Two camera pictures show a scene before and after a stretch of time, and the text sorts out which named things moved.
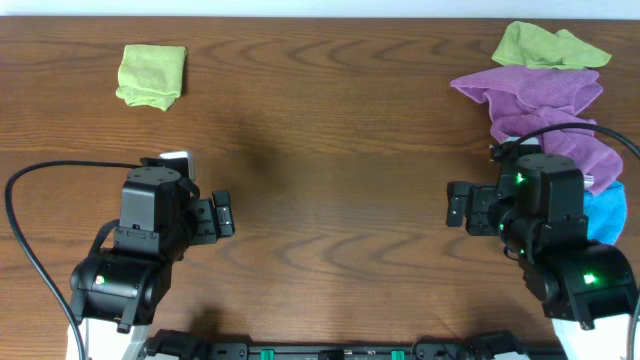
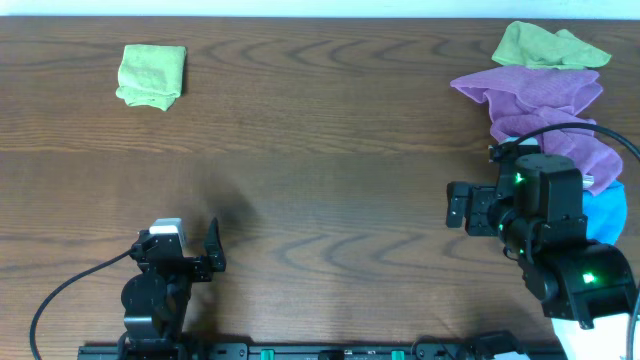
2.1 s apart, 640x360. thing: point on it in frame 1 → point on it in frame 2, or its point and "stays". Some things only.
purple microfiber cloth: (525, 100) stays
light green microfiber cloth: (151, 75) stays
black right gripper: (480, 210) stays
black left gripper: (205, 220) → (182, 261)
